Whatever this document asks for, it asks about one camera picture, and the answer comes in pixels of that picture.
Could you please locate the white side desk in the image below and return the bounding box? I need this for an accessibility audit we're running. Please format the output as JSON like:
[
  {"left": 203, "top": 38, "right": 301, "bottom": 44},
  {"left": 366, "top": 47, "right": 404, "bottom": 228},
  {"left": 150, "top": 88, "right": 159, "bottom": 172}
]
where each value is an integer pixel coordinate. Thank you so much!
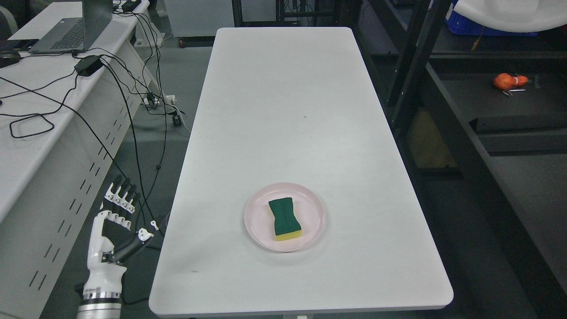
[{"left": 0, "top": 16, "right": 158, "bottom": 319}]

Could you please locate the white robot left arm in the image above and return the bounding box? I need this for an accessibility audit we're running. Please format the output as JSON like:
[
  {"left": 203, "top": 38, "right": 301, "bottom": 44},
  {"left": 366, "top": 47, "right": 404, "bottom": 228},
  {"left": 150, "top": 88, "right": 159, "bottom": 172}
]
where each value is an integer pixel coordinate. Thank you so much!
[{"left": 76, "top": 292, "right": 121, "bottom": 319}]

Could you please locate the grey laptop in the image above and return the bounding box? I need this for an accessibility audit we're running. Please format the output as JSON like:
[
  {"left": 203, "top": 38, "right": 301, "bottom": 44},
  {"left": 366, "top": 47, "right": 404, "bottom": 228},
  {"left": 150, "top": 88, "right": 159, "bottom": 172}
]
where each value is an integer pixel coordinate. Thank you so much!
[{"left": 29, "top": 0, "right": 113, "bottom": 54}]

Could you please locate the white power strip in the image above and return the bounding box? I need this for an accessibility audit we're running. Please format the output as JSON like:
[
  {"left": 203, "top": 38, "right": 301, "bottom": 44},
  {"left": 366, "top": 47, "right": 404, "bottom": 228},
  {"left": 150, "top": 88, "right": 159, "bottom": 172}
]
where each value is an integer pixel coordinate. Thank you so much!
[{"left": 140, "top": 95, "right": 177, "bottom": 113}]

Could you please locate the black power adapter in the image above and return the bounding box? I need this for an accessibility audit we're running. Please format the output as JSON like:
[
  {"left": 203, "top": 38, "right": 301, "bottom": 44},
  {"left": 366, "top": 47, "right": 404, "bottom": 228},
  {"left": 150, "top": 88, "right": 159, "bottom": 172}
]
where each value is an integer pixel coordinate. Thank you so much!
[{"left": 74, "top": 55, "right": 103, "bottom": 77}]

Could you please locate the blue plastic crate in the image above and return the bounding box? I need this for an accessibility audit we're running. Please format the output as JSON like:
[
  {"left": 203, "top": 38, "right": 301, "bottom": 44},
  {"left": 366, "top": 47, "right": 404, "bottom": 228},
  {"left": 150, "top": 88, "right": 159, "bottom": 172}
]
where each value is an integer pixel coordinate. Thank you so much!
[{"left": 445, "top": 0, "right": 539, "bottom": 38}]

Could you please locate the green yellow sponge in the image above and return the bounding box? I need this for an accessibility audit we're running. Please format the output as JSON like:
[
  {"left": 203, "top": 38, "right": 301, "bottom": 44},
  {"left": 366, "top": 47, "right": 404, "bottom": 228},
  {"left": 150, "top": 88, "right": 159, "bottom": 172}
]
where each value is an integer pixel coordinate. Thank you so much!
[{"left": 268, "top": 197, "right": 303, "bottom": 241}]

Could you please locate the pink round plate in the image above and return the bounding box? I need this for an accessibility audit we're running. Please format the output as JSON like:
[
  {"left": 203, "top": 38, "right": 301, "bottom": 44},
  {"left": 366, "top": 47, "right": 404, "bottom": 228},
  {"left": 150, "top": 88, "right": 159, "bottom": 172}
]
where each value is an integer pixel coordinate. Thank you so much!
[{"left": 244, "top": 183, "right": 326, "bottom": 253}]

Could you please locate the black computer mouse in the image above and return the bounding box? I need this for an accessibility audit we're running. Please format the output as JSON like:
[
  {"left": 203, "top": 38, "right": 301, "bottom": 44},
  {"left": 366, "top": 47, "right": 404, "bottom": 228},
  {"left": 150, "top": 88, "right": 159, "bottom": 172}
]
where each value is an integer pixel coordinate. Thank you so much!
[{"left": 0, "top": 51, "right": 22, "bottom": 68}]

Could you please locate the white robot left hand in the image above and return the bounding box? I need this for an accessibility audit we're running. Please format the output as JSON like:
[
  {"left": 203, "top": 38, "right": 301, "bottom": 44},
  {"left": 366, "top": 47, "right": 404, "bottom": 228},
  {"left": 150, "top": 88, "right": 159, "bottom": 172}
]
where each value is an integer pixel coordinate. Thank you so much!
[{"left": 82, "top": 175, "right": 161, "bottom": 300}]

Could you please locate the black metal shelf rack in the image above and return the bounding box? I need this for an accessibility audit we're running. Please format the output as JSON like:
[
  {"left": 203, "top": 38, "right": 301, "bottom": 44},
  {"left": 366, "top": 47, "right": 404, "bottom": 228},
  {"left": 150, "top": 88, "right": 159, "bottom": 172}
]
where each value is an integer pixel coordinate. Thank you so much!
[{"left": 357, "top": 0, "right": 566, "bottom": 319}]

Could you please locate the black looped cable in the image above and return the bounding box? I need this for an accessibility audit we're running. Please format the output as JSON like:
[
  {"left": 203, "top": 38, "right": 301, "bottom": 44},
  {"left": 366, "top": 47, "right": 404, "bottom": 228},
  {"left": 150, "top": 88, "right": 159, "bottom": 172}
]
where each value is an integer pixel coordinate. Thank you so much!
[{"left": 0, "top": 76, "right": 129, "bottom": 178}]

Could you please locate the white long table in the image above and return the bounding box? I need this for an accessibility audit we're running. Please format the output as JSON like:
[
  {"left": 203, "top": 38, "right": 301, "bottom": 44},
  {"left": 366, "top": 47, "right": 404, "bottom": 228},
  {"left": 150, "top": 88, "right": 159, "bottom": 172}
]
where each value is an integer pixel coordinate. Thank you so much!
[{"left": 148, "top": 27, "right": 454, "bottom": 318}]

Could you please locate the white curved cover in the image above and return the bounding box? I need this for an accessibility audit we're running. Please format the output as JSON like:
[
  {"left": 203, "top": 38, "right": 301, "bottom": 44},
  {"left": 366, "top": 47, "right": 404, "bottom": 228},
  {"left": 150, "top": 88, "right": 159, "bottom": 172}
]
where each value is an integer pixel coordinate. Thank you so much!
[{"left": 453, "top": 0, "right": 567, "bottom": 33}]

